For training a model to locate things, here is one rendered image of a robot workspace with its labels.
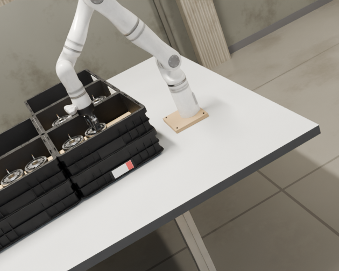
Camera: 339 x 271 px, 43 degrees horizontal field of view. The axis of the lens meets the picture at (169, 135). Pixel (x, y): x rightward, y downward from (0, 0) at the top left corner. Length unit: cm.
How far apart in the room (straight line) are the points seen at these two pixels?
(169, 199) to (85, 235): 33
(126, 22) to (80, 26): 18
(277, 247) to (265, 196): 39
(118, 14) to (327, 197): 143
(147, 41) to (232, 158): 59
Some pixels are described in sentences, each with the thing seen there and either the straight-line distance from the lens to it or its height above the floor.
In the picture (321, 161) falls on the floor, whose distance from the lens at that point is 268.
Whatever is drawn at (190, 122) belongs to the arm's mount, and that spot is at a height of 72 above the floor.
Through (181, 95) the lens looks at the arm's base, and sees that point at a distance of 194.
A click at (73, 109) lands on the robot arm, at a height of 102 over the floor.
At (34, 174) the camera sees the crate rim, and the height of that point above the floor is 92.
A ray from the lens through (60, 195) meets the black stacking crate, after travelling 178.
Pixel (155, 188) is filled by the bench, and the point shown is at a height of 70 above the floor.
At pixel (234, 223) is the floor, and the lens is 243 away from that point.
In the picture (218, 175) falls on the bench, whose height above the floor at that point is 70.
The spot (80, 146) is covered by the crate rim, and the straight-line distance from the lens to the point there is 170.
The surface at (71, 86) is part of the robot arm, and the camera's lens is 179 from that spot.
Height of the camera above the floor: 162
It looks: 28 degrees down
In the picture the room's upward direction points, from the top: 24 degrees counter-clockwise
